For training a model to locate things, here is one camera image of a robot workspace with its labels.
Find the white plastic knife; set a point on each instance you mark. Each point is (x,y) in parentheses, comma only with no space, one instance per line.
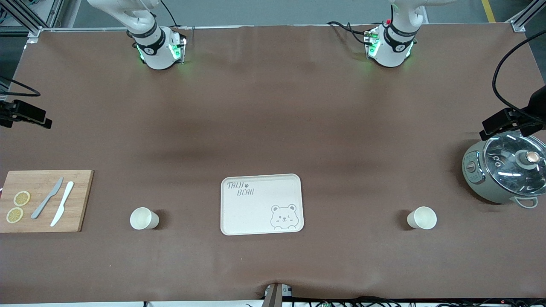
(63,204)

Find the aluminium frame profile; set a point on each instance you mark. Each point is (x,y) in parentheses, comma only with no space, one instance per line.
(527,15)
(25,15)

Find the front camera mount post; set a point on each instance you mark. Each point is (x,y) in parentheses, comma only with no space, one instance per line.
(273,296)

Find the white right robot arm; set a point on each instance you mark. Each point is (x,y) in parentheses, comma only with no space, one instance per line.
(155,53)

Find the beige bear print tray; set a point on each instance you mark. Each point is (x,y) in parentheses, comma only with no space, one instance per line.
(256,213)

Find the grey plastic knife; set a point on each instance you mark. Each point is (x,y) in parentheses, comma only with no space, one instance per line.
(45,201)

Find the grey-green electric cooking pot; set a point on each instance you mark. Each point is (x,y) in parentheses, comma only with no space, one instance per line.
(473,181)

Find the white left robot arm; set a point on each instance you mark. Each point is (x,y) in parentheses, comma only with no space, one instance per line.
(390,53)

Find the glass pot lid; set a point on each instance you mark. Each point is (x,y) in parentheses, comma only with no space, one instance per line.
(507,168)

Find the brown table cover sheet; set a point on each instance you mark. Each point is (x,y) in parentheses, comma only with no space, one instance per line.
(273,128)

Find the bamboo cutting board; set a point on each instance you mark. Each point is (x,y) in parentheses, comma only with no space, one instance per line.
(76,213)

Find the lemon slice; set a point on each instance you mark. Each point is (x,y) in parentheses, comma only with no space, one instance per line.
(21,198)
(15,215)

